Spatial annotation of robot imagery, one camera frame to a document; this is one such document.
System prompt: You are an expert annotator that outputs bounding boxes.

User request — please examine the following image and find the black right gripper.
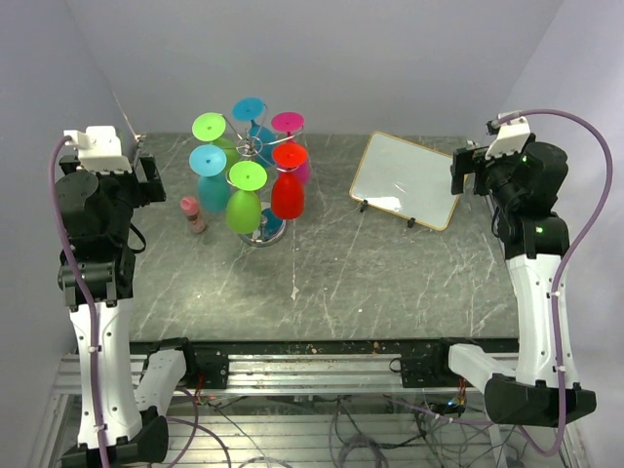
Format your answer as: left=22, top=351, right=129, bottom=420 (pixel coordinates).
left=450, top=141, right=527, bottom=210

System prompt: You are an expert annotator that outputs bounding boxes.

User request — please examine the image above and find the green plastic wine glass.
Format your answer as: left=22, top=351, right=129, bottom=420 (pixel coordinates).
left=189, top=112, right=241, bottom=176

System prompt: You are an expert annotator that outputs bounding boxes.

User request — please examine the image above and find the blue plastic wine glass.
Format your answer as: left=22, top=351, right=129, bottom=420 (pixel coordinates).
left=232, top=97, right=276, bottom=169

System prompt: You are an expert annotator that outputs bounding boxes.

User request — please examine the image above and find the red plastic wine glass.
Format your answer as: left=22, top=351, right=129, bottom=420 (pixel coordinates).
left=271, top=142, right=308, bottom=220

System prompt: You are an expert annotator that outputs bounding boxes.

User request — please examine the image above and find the pink plastic wine glass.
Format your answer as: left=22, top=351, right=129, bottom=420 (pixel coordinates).
left=271, top=111, right=311, bottom=184

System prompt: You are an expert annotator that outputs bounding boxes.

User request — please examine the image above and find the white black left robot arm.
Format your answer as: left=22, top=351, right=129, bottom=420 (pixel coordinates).
left=52, top=155, right=199, bottom=467

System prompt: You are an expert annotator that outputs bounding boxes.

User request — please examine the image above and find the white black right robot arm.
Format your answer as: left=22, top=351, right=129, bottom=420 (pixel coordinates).
left=429, top=142, right=597, bottom=428

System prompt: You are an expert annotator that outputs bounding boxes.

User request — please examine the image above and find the chrome wine glass rack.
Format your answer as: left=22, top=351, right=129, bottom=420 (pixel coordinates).
left=226, top=103, right=292, bottom=248

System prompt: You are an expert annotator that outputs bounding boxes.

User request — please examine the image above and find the pink capped spice bottle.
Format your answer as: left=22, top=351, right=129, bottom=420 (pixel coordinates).
left=179, top=196, right=207, bottom=234

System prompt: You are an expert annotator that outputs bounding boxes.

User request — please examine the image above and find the yellow framed whiteboard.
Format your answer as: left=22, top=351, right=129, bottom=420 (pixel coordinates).
left=349, top=132, right=459, bottom=231

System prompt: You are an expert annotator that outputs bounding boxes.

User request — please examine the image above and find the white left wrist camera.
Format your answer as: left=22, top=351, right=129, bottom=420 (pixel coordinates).
left=63, top=126, right=133, bottom=175

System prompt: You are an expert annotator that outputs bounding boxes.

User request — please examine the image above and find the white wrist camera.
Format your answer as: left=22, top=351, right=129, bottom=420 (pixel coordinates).
left=485, top=111, right=530, bottom=161
left=63, top=126, right=133, bottom=175

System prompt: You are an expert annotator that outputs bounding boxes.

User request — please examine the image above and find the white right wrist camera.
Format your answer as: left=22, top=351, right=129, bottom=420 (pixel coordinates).
left=485, top=111, right=530, bottom=161

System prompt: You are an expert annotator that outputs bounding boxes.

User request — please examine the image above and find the aluminium mounting rail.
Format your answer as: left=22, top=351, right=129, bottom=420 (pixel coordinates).
left=53, top=350, right=523, bottom=396

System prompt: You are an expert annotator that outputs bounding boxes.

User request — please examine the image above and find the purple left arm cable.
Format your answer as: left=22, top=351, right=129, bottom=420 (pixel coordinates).
left=51, top=136, right=233, bottom=468

